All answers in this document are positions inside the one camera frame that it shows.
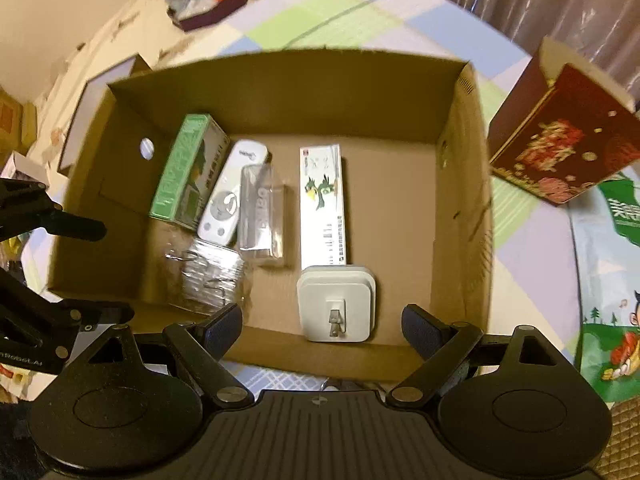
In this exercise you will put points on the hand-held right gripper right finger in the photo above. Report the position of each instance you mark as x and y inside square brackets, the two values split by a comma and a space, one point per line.
[422, 330]

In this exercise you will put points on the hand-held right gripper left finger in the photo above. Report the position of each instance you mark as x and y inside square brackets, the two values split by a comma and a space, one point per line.
[222, 330]

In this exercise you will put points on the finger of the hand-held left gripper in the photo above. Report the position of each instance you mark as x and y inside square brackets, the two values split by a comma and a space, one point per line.
[65, 312]
[75, 227]

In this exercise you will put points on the clear plastic packet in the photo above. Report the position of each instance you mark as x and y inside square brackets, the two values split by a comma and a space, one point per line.
[210, 275]

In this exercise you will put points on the white power adapter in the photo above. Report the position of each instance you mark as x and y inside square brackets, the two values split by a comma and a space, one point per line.
[336, 305]

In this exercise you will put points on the translucent plastic case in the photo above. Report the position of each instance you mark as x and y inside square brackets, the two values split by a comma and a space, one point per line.
[262, 220]

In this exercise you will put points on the green carton box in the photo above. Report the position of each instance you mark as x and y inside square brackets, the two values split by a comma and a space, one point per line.
[182, 175]

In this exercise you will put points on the white remote control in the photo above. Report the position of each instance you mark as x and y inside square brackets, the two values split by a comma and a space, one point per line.
[225, 205]

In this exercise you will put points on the brown cardboard box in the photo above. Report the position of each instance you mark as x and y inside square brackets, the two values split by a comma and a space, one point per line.
[390, 200]

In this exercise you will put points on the white tube box dragon print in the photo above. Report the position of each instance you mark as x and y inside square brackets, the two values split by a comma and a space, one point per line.
[322, 200]

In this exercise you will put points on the checked cloth covered desktop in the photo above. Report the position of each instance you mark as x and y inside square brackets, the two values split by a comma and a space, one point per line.
[320, 15]

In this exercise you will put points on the green cartoon snack bag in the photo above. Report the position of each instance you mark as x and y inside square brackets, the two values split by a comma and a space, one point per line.
[610, 285]

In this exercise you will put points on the quilted beige cushion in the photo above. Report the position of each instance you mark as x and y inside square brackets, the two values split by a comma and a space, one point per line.
[622, 440]

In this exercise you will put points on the red gift box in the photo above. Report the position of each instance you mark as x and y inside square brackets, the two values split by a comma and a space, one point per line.
[565, 145]

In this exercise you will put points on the dark purple tray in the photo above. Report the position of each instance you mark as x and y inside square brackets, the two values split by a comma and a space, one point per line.
[215, 7]

